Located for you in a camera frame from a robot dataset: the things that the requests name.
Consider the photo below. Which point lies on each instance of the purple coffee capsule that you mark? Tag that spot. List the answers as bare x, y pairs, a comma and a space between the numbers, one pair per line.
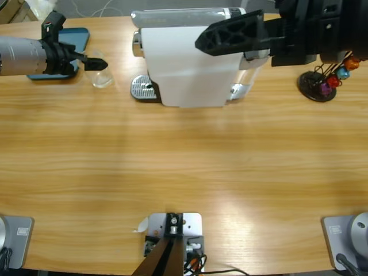
325, 89

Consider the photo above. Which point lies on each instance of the blue coffee capsule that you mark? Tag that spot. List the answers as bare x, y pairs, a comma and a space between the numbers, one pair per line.
344, 72

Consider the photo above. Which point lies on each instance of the white plastic bag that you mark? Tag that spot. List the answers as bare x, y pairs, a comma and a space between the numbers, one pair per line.
41, 7

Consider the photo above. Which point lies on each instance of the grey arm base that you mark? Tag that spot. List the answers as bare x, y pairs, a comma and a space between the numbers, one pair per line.
336, 241
20, 238

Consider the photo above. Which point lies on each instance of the clear drinking glass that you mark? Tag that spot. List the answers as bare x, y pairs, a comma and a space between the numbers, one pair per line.
102, 80

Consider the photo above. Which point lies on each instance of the white capsule coffee machine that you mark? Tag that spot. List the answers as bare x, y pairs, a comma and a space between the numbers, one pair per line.
187, 80

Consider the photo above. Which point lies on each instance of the orange coffee capsule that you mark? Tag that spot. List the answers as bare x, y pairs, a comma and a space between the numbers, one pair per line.
353, 63

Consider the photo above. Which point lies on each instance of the red coffee capsule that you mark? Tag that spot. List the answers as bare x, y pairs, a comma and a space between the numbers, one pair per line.
334, 80

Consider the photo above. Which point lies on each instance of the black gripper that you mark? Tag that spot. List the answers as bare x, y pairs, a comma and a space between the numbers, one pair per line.
59, 57
302, 40

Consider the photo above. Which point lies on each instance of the cardboard box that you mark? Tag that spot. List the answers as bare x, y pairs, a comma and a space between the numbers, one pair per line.
14, 11

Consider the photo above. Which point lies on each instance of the teal plastic tray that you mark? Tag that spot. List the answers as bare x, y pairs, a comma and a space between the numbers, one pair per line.
82, 36

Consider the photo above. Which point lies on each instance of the black capsule holder with rods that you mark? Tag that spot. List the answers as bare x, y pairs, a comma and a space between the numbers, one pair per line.
309, 83

